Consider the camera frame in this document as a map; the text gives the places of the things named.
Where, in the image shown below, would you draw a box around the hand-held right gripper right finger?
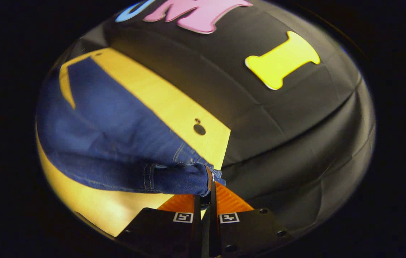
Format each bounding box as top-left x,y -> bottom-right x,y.
203,180 -> 294,258

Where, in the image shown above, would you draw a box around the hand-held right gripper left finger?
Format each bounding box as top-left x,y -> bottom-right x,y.
116,194 -> 204,258

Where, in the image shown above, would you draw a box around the blue denim jeans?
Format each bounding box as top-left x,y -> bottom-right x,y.
36,57 -> 226,197

